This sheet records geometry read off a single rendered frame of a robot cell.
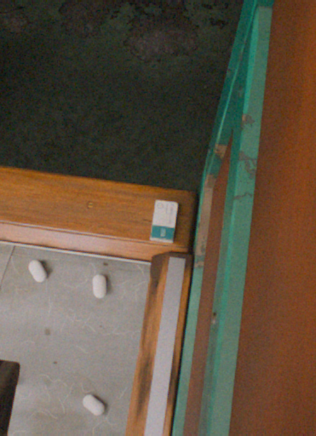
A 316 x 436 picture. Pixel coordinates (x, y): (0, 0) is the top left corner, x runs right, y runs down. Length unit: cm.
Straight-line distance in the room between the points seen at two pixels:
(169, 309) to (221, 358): 41
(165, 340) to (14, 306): 27
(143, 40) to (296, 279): 172
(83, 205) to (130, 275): 13
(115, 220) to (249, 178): 53
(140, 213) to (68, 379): 27
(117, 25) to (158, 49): 16
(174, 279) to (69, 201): 23
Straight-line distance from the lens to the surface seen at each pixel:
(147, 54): 187
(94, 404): 84
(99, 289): 84
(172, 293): 74
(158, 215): 84
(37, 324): 87
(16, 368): 55
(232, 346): 33
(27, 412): 88
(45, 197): 88
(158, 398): 73
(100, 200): 87
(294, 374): 19
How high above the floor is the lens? 159
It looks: 75 degrees down
